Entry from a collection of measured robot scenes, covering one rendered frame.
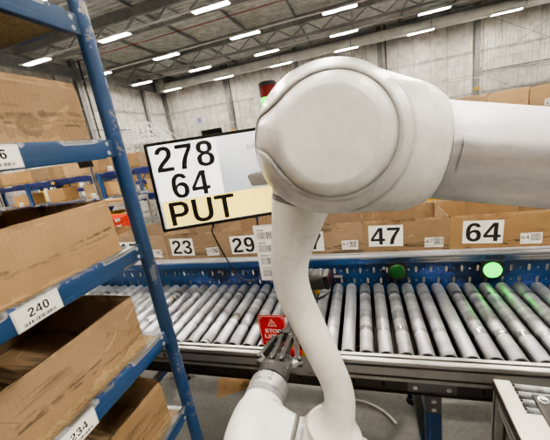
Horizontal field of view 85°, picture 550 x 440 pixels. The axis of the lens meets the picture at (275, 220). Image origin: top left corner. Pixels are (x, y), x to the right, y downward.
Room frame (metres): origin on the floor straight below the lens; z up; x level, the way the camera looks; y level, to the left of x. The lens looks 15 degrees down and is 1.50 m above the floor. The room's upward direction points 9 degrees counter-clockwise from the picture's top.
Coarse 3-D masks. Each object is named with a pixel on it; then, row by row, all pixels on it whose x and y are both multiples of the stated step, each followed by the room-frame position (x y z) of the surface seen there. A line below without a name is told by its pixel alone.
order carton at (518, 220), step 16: (448, 208) 1.55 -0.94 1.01; (464, 208) 1.52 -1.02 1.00; (480, 208) 1.50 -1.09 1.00; (496, 208) 1.48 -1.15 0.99; (512, 208) 1.46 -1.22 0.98; (528, 208) 1.36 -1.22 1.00; (512, 224) 1.22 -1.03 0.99; (528, 224) 1.20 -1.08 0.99; (544, 224) 1.18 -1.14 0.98; (512, 240) 1.22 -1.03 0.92; (544, 240) 1.18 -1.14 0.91
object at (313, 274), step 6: (312, 270) 0.86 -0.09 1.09; (318, 270) 0.86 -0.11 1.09; (324, 270) 0.86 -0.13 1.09; (312, 276) 0.83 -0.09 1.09; (318, 276) 0.82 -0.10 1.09; (324, 276) 0.82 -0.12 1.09; (330, 276) 0.84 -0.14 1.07; (312, 282) 0.82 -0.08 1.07; (318, 282) 0.82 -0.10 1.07; (324, 282) 0.81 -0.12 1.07; (330, 282) 0.82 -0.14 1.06; (312, 288) 0.82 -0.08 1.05; (318, 288) 0.82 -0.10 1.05; (324, 288) 0.82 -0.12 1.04
